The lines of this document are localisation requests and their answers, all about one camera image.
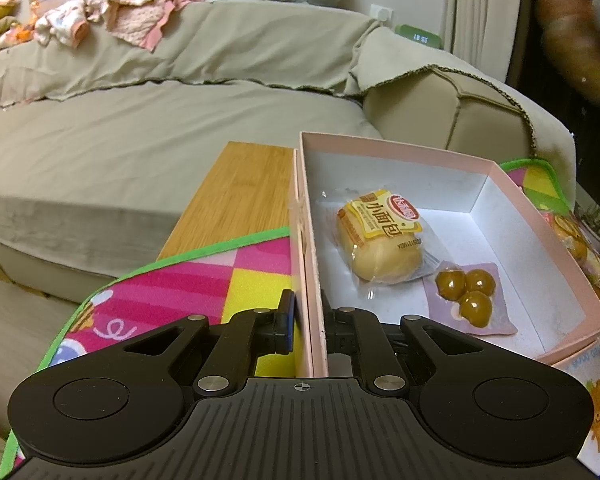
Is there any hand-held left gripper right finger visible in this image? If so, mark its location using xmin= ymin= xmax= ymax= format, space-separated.
xmin=323 ymin=295 xmax=477 ymax=401

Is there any beige sofa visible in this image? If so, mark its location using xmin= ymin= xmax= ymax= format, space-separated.
xmin=0 ymin=0 xmax=578 ymax=306

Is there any beige fringed sofa cover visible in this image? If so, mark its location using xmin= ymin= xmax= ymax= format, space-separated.
xmin=0 ymin=0 xmax=578 ymax=201

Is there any green digital clock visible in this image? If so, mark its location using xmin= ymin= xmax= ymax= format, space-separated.
xmin=395 ymin=25 xmax=443 ymax=50

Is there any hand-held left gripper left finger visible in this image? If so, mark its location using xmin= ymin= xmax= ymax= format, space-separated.
xmin=122 ymin=290 xmax=298 ymax=401

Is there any person's right forearm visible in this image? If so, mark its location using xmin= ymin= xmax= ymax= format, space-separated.
xmin=534 ymin=0 xmax=600 ymax=112

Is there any bread packet with yellow label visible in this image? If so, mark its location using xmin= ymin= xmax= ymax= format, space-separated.
xmin=321 ymin=187 xmax=441 ymax=297

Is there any pink cardboard box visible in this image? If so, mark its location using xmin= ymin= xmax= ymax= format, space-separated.
xmin=295 ymin=131 xmax=600 ymax=378

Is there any colourful play mat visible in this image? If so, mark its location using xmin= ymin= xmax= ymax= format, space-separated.
xmin=0 ymin=157 xmax=600 ymax=480

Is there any white floral baby garment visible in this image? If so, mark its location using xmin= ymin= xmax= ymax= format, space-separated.
xmin=32 ymin=0 xmax=90 ymax=50

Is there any pink baby garment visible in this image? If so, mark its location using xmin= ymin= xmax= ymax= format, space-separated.
xmin=82 ymin=0 xmax=207 ymax=52

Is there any cream curtain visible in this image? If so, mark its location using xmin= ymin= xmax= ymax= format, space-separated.
xmin=440 ymin=0 xmax=536 ymax=83

